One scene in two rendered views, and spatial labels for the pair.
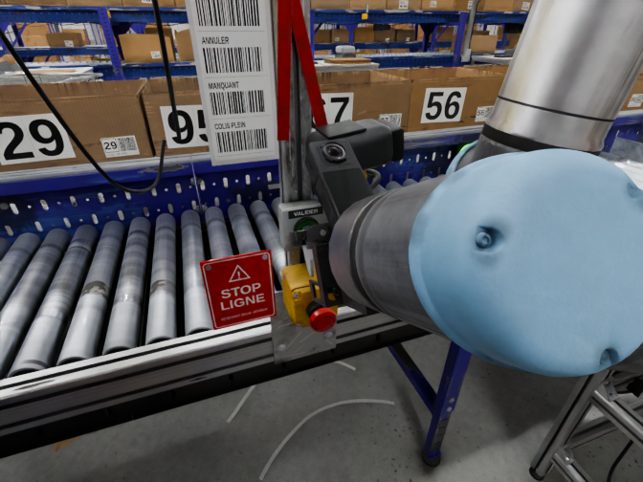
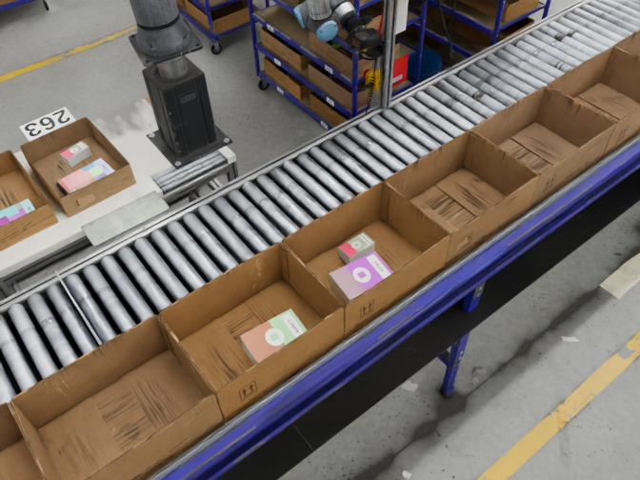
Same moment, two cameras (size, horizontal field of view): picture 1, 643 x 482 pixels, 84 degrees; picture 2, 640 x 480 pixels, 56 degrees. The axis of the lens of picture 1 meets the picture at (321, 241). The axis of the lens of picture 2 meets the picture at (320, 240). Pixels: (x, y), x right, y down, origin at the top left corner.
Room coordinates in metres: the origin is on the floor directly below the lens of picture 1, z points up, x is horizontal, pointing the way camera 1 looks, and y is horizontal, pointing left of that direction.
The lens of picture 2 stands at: (2.47, -0.87, 2.36)
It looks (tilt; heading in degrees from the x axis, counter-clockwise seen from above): 49 degrees down; 163
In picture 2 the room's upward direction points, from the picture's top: 2 degrees counter-clockwise
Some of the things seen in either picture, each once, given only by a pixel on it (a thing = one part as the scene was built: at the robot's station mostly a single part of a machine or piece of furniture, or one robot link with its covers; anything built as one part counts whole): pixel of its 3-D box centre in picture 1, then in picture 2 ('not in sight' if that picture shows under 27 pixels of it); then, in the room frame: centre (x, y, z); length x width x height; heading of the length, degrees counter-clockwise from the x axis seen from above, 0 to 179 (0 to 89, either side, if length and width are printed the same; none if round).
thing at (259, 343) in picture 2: not in sight; (276, 343); (1.59, -0.74, 0.92); 0.16 x 0.11 x 0.07; 105
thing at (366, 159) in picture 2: not in sight; (377, 168); (0.83, -0.13, 0.72); 0.52 x 0.05 x 0.05; 20
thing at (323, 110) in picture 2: not in sight; (350, 105); (-0.26, 0.17, 0.19); 0.40 x 0.30 x 0.10; 21
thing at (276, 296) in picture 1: (260, 286); (393, 74); (0.43, 0.09, 0.85); 0.16 x 0.01 x 0.13; 110
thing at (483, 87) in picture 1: (433, 97); (365, 256); (1.42, -0.42, 0.96); 0.39 x 0.29 x 0.17; 110
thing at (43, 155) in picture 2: not in sight; (77, 164); (0.49, -1.24, 0.80); 0.38 x 0.28 x 0.10; 21
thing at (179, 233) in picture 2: not in sight; (207, 266); (1.09, -0.87, 0.72); 0.52 x 0.05 x 0.05; 20
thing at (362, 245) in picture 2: not in sight; (356, 249); (1.34, -0.41, 0.91); 0.10 x 0.06 x 0.05; 109
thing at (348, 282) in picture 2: not in sight; (362, 281); (1.47, -0.45, 0.92); 0.16 x 0.11 x 0.07; 103
